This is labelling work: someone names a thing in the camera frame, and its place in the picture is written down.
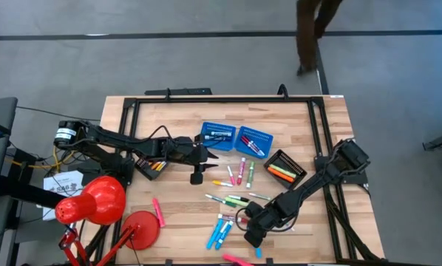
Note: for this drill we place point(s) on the green fat Expo marker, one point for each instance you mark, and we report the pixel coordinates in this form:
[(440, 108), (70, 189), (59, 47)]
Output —
[(250, 175)]

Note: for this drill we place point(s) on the black clamp hook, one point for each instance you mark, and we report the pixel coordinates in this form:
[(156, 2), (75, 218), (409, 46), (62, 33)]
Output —
[(282, 86)]

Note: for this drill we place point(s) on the orange highlighter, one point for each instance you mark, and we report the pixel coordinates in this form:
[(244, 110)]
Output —
[(280, 175)]

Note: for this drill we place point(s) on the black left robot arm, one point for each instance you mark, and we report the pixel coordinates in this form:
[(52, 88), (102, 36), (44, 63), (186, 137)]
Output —
[(114, 137)]

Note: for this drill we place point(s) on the green thin Expo marker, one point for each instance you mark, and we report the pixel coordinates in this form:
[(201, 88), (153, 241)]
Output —
[(219, 200)]

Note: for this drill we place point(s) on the yellow thin marker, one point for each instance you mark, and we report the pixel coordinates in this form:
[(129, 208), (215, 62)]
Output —
[(221, 183), (162, 166)]

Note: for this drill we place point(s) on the red desk lamp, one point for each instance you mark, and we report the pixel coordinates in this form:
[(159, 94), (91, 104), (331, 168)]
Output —
[(95, 201)]

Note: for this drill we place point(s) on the purple thin marker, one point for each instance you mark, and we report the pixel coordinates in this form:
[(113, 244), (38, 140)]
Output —
[(258, 150)]

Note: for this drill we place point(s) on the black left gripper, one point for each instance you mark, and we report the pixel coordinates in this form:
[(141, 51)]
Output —
[(184, 149)]

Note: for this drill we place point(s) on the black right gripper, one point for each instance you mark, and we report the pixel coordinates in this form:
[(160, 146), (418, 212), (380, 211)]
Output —
[(261, 219)]

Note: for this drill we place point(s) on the person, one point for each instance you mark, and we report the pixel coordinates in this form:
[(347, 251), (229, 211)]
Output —
[(307, 37)]

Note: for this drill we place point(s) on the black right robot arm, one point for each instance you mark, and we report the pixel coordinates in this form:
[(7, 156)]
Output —
[(317, 181)]

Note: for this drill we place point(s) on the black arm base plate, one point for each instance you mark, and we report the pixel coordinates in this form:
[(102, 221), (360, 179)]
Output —
[(357, 179)]

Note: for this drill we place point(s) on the pink fat Expo marker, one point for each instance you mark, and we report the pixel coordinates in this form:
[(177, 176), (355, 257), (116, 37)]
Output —
[(241, 171)]

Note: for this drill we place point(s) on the black mount bar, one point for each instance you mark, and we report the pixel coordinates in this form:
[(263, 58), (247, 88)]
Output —
[(184, 91)]

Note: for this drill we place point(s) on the white paper sheet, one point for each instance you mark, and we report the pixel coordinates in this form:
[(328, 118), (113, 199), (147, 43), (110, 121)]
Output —
[(60, 184)]

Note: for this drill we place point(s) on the pink thin marker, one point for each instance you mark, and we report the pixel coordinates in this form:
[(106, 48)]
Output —
[(231, 175)]

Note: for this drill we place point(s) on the red thin marker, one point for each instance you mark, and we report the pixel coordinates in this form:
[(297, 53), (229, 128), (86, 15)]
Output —
[(247, 143)]

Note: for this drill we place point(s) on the light blue highlighter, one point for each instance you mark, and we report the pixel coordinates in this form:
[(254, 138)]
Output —
[(258, 253), (213, 234)]

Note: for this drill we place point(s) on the blue thin Expo marker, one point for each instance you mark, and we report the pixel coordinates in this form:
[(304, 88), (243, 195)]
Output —
[(292, 229)]

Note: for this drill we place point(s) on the blue plastic basket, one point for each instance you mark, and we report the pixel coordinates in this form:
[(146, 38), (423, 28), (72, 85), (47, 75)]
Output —
[(265, 138), (206, 127)]

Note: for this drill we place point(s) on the black capped white marker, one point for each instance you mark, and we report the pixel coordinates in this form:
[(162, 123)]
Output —
[(213, 138), (221, 133)]

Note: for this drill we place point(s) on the yellow-green highlighter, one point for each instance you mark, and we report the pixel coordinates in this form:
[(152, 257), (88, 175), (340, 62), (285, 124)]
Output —
[(283, 171), (237, 202)]

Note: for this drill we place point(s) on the black edge clamp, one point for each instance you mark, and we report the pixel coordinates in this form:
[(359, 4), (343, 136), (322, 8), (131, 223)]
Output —
[(270, 262), (168, 262)]

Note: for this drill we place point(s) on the black metal table frame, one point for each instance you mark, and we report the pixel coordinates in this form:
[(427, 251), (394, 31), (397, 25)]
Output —
[(224, 99)]

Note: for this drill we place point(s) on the pink highlighter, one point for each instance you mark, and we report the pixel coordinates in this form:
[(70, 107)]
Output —
[(236, 259), (159, 213)]

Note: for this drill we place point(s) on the orange thin marker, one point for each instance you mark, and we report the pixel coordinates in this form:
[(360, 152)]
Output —
[(155, 166)]

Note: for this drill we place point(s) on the black plastic basket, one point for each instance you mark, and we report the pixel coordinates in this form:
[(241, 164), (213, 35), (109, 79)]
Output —
[(293, 164), (143, 168)]

